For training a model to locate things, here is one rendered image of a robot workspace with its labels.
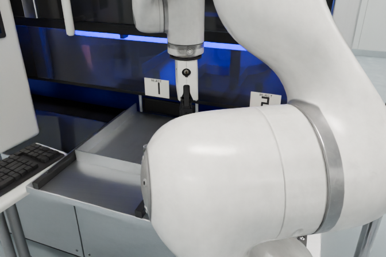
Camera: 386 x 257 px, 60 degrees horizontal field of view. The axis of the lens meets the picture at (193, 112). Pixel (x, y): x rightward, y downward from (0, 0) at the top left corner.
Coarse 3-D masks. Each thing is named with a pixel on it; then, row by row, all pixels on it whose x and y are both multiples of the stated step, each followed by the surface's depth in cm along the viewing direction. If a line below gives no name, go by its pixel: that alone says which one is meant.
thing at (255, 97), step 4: (252, 92) 95; (256, 92) 94; (252, 96) 95; (256, 96) 95; (260, 96) 94; (268, 96) 94; (272, 96) 93; (276, 96) 93; (280, 96) 92; (252, 100) 96; (256, 100) 95; (260, 100) 95; (264, 100) 94; (272, 100) 94; (276, 100) 93; (280, 100) 93; (252, 104) 96; (256, 104) 96; (260, 104) 95; (264, 104) 95; (272, 104) 94; (276, 104) 94
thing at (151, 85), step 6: (144, 78) 106; (150, 84) 106; (156, 84) 105; (162, 84) 104; (168, 84) 103; (150, 90) 106; (156, 90) 106; (162, 90) 105; (168, 90) 104; (156, 96) 107; (162, 96) 106; (168, 96) 105
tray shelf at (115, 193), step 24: (48, 168) 90; (72, 168) 90; (96, 168) 90; (48, 192) 81; (72, 192) 81; (96, 192) 81; (120, 192) 81; (120, 216) 75; (144, 216) 74; (312, 240) 68
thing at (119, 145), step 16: (128, 112) 116; (144, 112) 121; (112, 128) 108; (128, 128) 110; (144, 128) 110; (96, 144) 101; (112, 144) 101; (128, 144) 101; (144, 144) 101; (80, 160) 93; (96, 160) 91; (112, 160) 89; (128, 160) 93
